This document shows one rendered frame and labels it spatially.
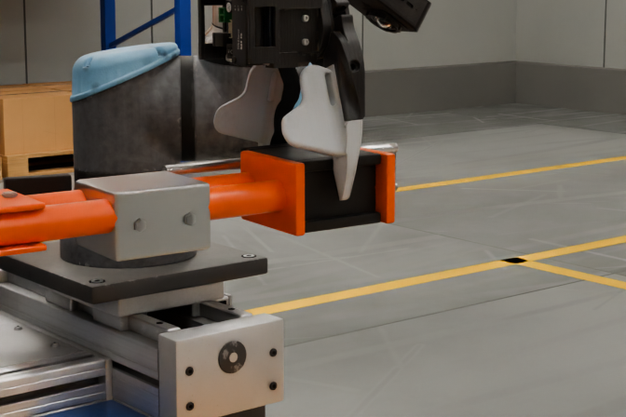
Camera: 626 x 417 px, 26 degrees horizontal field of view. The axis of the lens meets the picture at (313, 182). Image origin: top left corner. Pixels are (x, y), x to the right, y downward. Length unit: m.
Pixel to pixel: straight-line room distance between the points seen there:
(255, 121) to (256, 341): 0.45
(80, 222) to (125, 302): 0.58
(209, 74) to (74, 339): 0.33
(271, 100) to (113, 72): 0.47
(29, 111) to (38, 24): 1.58
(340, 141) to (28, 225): 0.22
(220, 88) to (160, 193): 0.58
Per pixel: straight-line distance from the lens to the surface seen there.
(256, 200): 0.91
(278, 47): 0.91
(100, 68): 1.45
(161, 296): 1.45
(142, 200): 0.87
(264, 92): 0.99
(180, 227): 0.88
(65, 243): 1.49
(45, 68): 10.39
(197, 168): 0.95
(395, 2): 0.98
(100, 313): 1.47
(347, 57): 0.91
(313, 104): 0.92
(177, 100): 1.44
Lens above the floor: 1.36
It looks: 9 degrees down
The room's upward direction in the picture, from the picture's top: straight up
